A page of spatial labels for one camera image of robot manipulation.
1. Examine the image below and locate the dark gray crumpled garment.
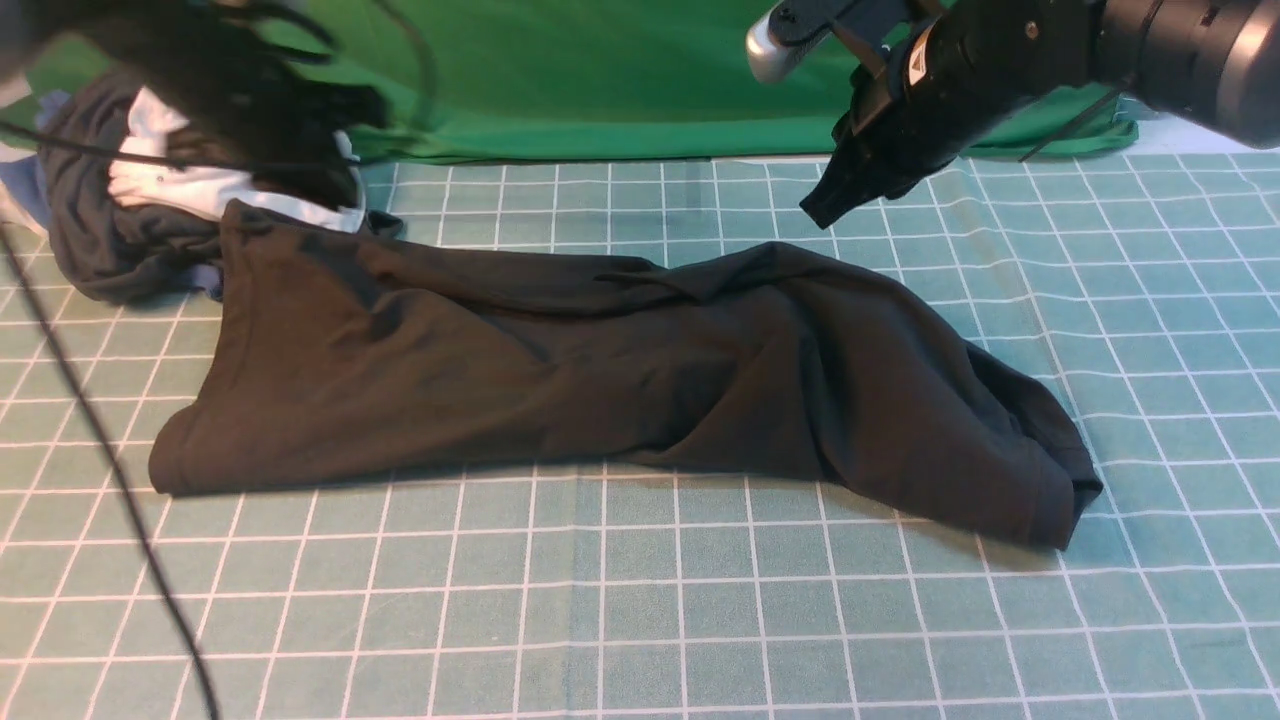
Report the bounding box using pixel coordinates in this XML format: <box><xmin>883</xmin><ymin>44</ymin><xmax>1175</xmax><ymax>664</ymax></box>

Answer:
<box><xmin>36</xmin><ymin>70</ymin><xmax>223</xmax><ymax>305</ymax></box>

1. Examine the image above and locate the dark gray long-sleeved shirt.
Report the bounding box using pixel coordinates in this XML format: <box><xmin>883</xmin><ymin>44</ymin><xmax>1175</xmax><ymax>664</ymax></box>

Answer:
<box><xmin>148</xmin><ymin>202</ymin><xmax>1103</xmax><ymax>550</ymax></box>

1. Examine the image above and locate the green checkered tablecloth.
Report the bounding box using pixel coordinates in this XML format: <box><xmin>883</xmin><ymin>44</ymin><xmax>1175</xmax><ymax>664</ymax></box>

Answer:
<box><xmin>0</xmin><ymin>150</ymin><xmax>1280</xmax><ymax>720</ymax></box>

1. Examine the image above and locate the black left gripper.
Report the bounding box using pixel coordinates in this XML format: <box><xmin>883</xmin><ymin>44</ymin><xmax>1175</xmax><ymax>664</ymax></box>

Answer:
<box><xmin>150</xmin><ymin>20</ymin><xmax>390</xmax><ymax>209</ymax></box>

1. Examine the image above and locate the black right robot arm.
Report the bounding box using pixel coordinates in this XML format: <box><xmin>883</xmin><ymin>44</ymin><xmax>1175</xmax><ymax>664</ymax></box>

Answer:
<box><xmin>780</xmin><ymin>1</ymin><xmax>1279</xmax><ymax>229</ymax></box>

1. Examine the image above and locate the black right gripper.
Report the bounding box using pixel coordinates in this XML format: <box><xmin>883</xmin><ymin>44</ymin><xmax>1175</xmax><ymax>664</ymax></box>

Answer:
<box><xmin>799</xmin><ymin>65</ymin><xmax>991</xmax><ymax>229</ymax></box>

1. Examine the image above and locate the green backdrop cloth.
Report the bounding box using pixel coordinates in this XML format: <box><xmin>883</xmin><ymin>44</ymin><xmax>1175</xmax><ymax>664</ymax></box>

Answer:
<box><xmin>0</xmin><ymin>0</ymin><xmax>1140</xmax><ymax>167</ymax></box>

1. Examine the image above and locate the white crumpled shirt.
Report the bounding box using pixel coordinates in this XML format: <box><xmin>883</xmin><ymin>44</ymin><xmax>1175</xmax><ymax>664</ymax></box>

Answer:
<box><xmin>108</xmin><ymin>88</ymin><xmax>369</xmax><ymax>233</ymax></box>

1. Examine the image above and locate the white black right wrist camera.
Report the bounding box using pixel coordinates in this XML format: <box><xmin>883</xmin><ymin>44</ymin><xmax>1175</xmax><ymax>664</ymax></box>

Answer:
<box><xmin>745</xmin><ymin>1</ymin><xmax>913</xmax><ymax>85</ymax></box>

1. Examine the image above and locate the blue gray crumpled garment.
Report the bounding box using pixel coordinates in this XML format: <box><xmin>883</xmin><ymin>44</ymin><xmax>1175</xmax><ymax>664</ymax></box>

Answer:
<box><xmin>1</xmin><ymin>79</ymin><xmax>70</xmax><ymax>240</ymax></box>

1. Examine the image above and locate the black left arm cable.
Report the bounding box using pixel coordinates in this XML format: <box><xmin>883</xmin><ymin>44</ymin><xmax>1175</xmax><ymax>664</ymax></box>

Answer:
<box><xmin>0</xmin><ymin>120</ymin><xmax>332</xmax><ymax>720</ymax></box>

